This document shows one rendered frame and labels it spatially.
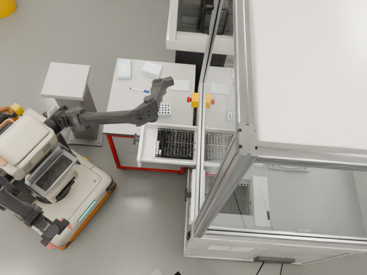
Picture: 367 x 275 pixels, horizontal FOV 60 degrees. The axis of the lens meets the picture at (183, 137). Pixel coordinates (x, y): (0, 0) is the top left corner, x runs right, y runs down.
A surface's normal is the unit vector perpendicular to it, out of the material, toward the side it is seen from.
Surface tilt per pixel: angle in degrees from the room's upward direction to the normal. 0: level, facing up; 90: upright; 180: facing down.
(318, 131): 0
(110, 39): 0
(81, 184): 0
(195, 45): 90
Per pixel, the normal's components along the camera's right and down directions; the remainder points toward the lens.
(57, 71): 0.07, -0.45
